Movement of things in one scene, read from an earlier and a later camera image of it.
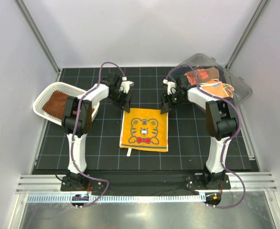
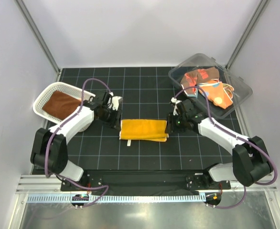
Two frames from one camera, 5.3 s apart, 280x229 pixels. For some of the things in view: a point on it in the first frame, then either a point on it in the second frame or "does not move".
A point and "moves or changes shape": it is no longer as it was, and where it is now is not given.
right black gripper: x=165 y=99 → x=170 y=124
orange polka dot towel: x=217 y=88 does not move
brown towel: x=55 y=105 does not move
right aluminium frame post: x=263 y=5 does not move
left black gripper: x=126 y=107 → x=115 y=121
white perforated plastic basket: x=72 y=90 does not move
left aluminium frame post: x=44 y=46 does not move
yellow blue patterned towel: x=145 y=129 moves or changes shape
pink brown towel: x=203 y=75 does not move
